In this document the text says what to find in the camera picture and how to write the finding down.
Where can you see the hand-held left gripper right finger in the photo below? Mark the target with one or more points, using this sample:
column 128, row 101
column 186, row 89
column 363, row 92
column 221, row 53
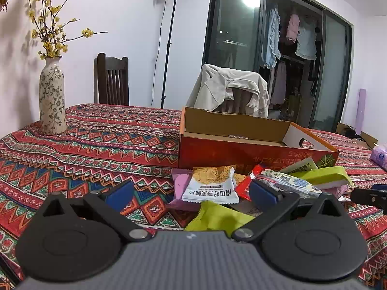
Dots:
column 263, row 194

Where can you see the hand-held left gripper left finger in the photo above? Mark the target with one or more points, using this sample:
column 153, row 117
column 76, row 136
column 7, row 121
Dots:
column 119, row 194

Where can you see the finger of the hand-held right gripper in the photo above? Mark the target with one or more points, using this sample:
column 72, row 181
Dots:
column 379, row 187
column 367, row 198

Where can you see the red snack packet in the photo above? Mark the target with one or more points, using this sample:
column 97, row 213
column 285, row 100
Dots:
column 243, row 188

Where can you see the pink snack packet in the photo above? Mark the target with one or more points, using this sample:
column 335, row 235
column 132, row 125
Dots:
column 341, row 193

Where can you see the dark brown snack packet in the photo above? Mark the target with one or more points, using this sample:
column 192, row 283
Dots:
column 242, row 208

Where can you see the orange snack packet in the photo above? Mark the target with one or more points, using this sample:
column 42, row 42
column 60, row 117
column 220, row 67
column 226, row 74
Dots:
column 240, row 178

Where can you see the white blue-print snack packet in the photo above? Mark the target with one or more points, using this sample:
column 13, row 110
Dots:
column 290, row 182

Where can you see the white green snack packet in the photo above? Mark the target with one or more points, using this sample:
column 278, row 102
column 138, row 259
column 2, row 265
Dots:
column 300, row 166

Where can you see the white cracker-print snack packet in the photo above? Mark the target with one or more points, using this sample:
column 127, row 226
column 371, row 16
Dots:
column 211, row 187

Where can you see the purple snack packet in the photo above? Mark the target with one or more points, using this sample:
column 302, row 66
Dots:
column 180, row 187

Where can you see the orange cardboard box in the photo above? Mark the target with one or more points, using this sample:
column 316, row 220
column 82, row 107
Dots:
column 217, row 154

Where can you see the purple tissue pack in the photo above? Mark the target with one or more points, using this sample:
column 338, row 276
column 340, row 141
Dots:
column 380, row 157

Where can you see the patterned red tablecloth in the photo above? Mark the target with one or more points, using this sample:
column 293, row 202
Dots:
column 90, row 157

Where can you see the brown cardboard box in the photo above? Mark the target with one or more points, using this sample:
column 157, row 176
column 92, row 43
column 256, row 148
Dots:
column 367, row 139

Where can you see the purple rolled mat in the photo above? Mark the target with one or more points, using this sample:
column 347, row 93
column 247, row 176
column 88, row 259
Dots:
column 361, row 111

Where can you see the wooden chair under jacket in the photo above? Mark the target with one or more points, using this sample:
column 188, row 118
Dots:
column 242, row 102

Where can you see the hanging lilac clothing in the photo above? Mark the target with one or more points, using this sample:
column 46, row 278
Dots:
column 278, row 84

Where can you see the dark wooden chair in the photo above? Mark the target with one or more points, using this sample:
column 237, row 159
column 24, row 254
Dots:
column 112, row 81

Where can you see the floral ceramic vase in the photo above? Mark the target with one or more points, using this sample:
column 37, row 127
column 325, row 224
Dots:
column 52, row 102

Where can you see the beige jacket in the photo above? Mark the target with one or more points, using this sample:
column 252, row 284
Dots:
column 211, row 87

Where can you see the hanging light blue shirt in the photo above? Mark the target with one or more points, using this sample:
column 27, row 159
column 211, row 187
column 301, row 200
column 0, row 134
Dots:
column 270, row 39

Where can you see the hanging white garment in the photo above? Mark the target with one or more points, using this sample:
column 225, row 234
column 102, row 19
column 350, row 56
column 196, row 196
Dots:
column 307, row 40

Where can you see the wardrobe with hanging clothes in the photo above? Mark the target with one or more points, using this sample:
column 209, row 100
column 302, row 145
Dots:
column 235, row 36

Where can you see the studio light on black stand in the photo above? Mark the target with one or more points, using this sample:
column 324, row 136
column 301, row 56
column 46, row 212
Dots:
column 170, row 36

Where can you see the hanging pink garment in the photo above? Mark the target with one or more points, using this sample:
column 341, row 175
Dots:
column 292, row 28

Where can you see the yellow flower branches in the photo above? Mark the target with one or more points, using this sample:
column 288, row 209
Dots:
column 50, row 33

